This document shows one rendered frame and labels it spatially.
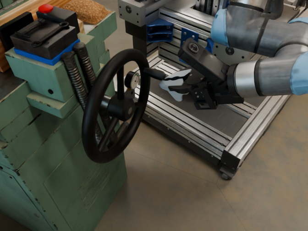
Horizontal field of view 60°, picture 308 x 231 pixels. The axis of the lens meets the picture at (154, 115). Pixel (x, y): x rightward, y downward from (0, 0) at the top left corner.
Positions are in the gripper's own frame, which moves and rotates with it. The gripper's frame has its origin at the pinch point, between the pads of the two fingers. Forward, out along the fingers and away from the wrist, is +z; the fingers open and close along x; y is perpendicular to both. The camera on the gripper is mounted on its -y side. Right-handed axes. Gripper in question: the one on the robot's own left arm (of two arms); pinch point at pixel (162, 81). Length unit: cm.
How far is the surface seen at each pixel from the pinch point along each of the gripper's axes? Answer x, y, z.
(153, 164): 17, 67, 55
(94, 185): -17, 34, 45
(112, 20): 14.7, -14.5, 19.4
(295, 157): 58, 104, -5
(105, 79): -15.3, -12.8, -1.6
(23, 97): -22.8, -16.3, 17.5
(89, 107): -20.9, -10.7, 0.3
